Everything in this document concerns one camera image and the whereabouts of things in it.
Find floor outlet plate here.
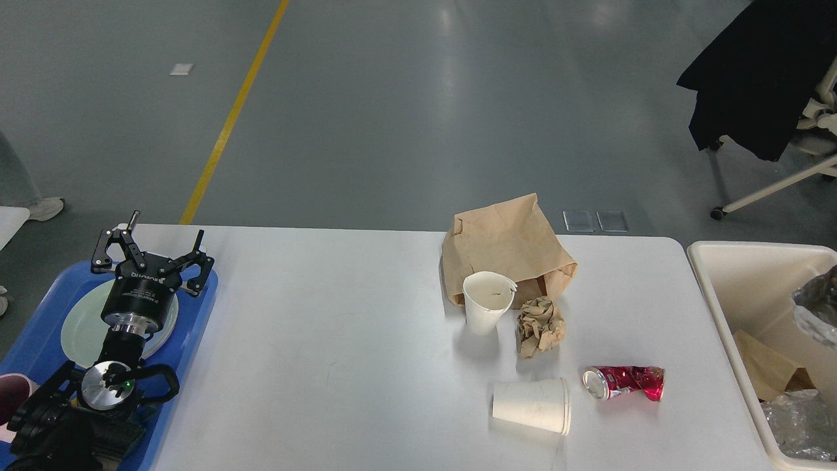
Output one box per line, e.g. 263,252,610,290
562,211,596,233
596,211,630,233

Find crushed red soda can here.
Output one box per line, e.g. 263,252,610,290
582,366,666,402

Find blue plastic tray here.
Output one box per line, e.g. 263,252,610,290
1,262,218,470

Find floor outlet plate right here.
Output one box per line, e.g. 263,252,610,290
596,211,630,233

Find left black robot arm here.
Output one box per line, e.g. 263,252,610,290
2,215,218,470

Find silver foil bag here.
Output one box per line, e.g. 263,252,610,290
791,266,836,351

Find mint green plate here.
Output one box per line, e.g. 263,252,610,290
61,281,179,368

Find person's grey trouser leg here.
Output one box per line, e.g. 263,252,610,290
1,132,43,207

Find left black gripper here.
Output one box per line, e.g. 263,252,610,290
90,210,216,336

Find person's white shoe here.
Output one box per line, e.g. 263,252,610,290
27,197,65,222

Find crumpled brown paper ball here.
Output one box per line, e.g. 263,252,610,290
517,297,567,360

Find beige plastic bin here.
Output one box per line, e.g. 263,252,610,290
687,241,836,470

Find large brown paper bag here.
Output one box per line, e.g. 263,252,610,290
441,194,577,309

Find white paper cup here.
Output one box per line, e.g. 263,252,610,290
491,377,572,436
462,271,517,335

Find black jacket on chair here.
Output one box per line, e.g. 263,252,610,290
677,1,836,162

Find pink ribbed mug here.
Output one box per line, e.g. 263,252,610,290
1,373,39,444

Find floor outlet plate left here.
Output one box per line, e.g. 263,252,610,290
562,211,596,233

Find lying white paper cup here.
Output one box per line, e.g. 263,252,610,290
491,377,572,436

